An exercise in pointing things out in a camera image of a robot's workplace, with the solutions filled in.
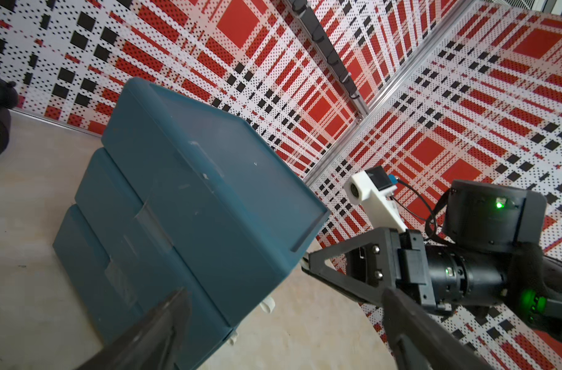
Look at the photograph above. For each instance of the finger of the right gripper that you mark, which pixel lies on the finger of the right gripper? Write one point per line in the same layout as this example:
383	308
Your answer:
377	247

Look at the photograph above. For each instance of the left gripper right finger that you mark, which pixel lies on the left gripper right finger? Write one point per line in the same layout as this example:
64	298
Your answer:
418	342

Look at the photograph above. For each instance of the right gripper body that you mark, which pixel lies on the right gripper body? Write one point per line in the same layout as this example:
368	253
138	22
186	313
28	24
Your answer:
423	272

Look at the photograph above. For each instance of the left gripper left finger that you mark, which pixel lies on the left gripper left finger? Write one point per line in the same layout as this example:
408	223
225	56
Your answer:
154	342

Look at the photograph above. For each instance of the teal drawer cabinet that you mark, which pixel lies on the teal drawer cabinet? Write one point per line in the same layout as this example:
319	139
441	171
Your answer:
182	195

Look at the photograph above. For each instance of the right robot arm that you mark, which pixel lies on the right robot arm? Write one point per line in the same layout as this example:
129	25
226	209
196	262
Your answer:
488	254

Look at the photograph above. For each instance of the black hook rail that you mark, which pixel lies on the black hook rail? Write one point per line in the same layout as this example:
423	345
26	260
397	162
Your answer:
302	11

